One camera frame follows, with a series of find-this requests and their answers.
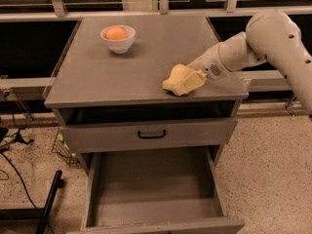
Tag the white ceramic bowl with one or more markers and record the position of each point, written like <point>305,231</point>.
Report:
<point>119,46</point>

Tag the grey top drawer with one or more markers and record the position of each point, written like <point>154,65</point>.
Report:
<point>110,137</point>

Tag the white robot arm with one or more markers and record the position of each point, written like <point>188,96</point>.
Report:
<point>270,36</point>

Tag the black drawer handle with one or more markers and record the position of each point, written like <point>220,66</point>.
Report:
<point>153,135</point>

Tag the black stand base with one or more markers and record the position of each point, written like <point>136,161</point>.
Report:
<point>6,139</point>

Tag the orange fruit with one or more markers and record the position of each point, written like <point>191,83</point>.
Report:
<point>115,33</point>

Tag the black metal bar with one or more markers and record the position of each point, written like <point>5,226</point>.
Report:
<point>44,217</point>

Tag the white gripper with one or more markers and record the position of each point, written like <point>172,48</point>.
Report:
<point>209,65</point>

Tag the grey open middle drawer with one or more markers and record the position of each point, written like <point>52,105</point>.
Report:
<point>160,191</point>

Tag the yellow sponge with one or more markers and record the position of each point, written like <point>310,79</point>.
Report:
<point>178,73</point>

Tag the wire mesh basket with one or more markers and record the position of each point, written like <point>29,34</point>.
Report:
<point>62,150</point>

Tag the grey drawer cabinet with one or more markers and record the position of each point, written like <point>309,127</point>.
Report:
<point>96,86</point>

